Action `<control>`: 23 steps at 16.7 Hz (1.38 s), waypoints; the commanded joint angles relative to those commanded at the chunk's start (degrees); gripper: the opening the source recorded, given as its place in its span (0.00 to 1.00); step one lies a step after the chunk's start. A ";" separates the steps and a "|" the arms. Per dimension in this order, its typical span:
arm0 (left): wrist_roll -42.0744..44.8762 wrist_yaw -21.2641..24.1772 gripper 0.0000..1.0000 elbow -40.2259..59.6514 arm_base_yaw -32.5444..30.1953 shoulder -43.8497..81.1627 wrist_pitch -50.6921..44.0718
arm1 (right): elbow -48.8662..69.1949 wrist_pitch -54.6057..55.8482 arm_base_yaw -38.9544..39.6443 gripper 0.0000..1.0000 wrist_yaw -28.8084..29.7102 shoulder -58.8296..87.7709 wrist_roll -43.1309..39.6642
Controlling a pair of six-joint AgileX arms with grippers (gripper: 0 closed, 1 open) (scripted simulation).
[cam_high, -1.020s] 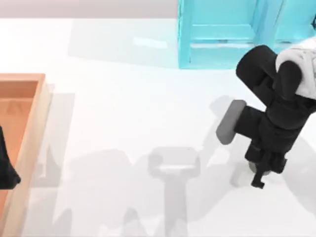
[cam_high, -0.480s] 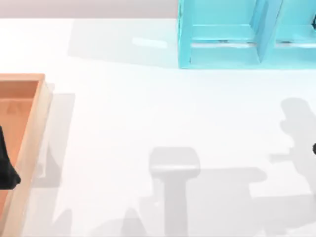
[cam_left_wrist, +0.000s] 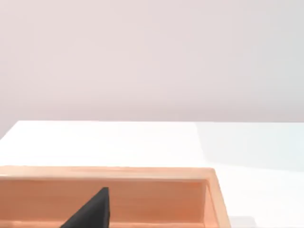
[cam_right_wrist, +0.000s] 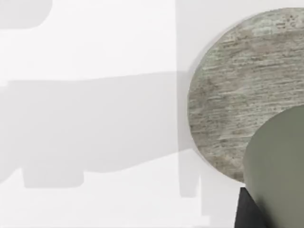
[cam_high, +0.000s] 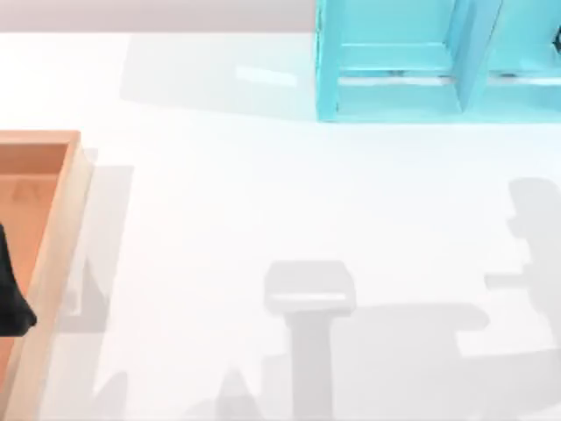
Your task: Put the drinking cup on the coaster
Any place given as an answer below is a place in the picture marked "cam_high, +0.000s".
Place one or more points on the shallow salmon-coloured box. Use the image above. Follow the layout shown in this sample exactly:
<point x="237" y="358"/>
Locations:
<point x="39" y="206"/>

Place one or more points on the light blue rack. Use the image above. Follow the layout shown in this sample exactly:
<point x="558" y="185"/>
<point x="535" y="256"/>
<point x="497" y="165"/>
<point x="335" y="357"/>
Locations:
<point x="394" y="57"/>

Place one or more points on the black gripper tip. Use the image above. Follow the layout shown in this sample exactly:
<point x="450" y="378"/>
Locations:
<point x="11" y="307"/>

